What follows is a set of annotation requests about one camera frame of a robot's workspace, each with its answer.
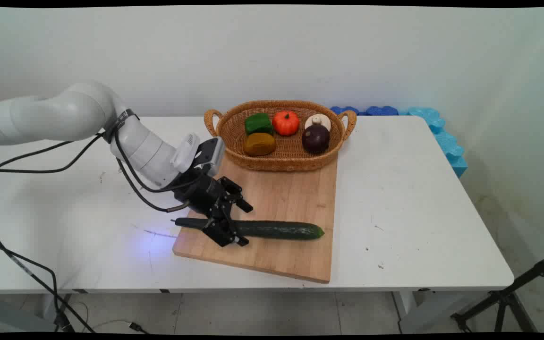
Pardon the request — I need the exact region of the orange toy pumpkin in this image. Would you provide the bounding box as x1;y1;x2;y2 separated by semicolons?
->
272;111;300;137

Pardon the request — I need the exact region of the woven wicker basket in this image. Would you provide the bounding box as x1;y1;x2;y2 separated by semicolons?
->
204;100;358;172

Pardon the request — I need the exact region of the light blue foam block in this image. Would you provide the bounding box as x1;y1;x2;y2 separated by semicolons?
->
399;107;469;179

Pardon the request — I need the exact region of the white floor cable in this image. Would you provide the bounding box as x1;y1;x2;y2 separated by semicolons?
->
76;302;151;335

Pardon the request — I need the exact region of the black tripod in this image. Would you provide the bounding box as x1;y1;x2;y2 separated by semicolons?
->
450;251;544;334

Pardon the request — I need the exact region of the brown potato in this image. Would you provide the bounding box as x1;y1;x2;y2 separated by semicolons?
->
243;133;277;157

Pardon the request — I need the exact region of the long green cucumber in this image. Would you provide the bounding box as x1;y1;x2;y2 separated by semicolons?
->
171;217;325;241

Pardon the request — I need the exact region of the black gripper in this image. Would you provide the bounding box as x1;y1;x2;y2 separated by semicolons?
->
177;170;254;248

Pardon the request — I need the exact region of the white mushroom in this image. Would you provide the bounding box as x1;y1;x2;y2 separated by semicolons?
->
305;114;332;133

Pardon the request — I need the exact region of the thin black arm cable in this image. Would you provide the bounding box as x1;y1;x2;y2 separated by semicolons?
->
0;133;104;179

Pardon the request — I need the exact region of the white table leg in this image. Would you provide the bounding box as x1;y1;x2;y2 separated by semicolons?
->
42;293;73;333
392;289;432;334

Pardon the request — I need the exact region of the black velcro strap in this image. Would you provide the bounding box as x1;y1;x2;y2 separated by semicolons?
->
103;109;140;143

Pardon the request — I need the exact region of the black cable with metal plug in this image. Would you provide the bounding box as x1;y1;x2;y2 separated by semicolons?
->
115;158;191;213

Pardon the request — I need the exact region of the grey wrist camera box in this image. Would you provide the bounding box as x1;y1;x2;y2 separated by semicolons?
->
195;136;226;178

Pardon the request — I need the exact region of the black cable to floor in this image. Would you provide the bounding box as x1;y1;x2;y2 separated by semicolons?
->
0;208;97;334

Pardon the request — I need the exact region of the green bell pepper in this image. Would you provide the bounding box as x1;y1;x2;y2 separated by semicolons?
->
244;113;274;136

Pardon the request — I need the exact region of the wooden cutting board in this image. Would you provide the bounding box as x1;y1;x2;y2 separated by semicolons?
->
172;153;339;284

